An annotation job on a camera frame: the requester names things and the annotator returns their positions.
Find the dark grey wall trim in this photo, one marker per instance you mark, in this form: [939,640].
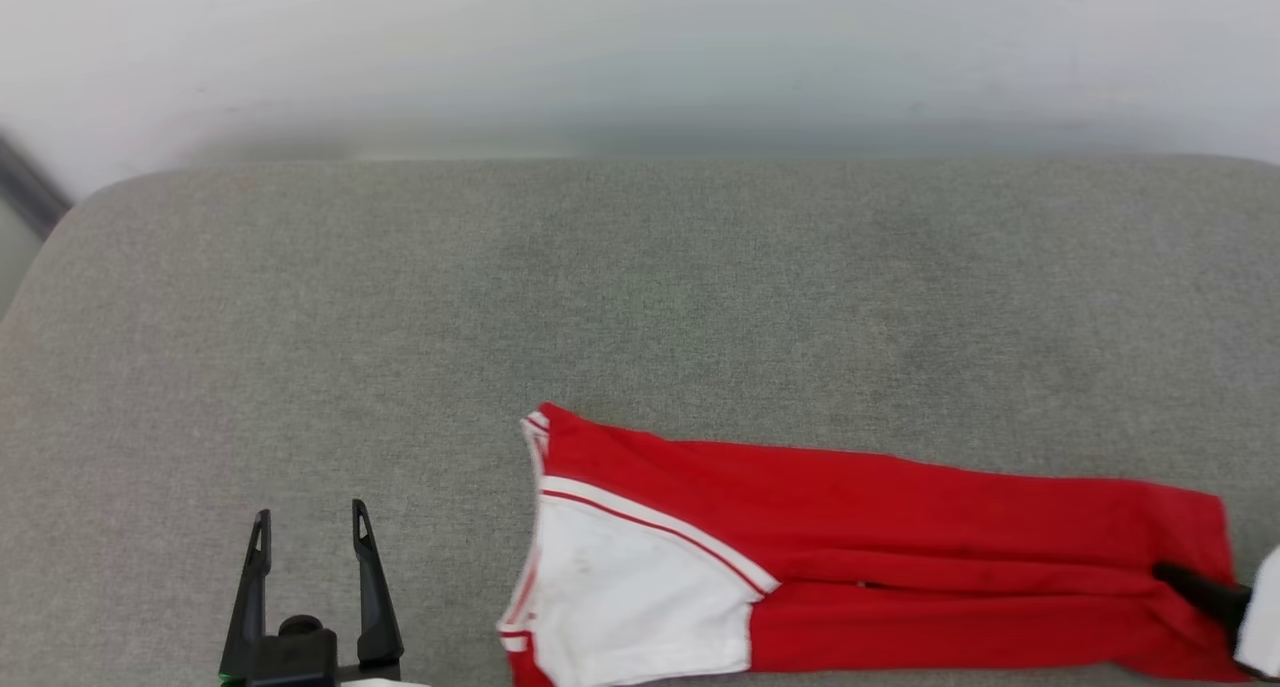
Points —
[28,189]

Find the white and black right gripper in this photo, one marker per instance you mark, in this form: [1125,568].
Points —
[1265,617]

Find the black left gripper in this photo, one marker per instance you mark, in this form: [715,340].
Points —
[295,662]

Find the red and white jersey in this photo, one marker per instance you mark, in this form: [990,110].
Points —
[900,527]

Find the grey fabric sofa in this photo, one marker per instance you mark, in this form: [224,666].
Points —
[640,317]

